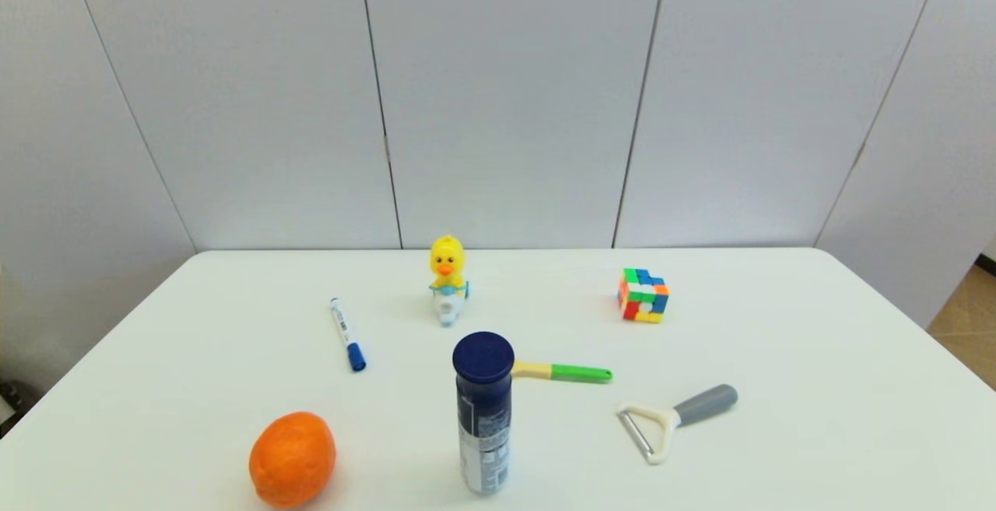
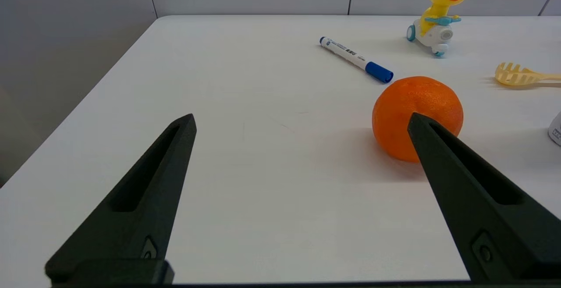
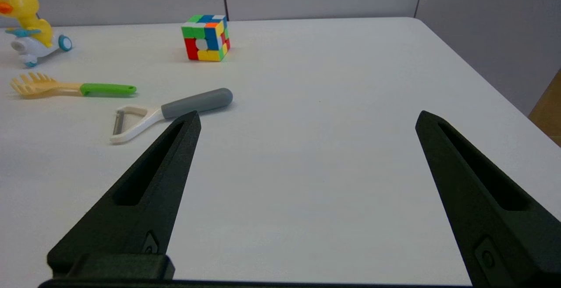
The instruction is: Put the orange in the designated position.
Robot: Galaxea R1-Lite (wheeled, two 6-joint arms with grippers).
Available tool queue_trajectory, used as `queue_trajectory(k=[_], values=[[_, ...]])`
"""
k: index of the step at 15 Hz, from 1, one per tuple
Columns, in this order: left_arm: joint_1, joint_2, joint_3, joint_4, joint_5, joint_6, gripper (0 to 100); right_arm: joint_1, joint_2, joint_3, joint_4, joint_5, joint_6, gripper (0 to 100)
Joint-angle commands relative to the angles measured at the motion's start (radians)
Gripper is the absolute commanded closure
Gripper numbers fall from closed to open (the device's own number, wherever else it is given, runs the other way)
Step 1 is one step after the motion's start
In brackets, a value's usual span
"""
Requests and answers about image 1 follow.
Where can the dark blue spray can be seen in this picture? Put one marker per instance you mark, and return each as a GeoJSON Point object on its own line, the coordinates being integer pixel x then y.
{"type": "Point", "coordinates": [483, 410]}

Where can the white marker blue cap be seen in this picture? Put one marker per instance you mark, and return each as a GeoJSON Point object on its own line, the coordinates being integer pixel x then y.
{"type": "Point", "coordinates": [346, 334]}

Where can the colourful puzzle cube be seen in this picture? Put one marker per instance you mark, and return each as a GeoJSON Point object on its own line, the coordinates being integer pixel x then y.
{"type": "Point", "coordinates": [643, 295]}

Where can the yellow duck scooter toy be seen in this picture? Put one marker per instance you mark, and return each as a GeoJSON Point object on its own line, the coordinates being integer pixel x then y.
{"type": "Point", "coordinates": [447, 266]}

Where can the orange fruit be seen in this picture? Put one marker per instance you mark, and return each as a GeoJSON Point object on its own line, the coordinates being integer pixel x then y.
{"type": "Point", "coordinates": [292, 460]}

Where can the dark grey floor object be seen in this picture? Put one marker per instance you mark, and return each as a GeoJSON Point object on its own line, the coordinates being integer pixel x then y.
{"type": "Point", "coordinates": [9, 402]}

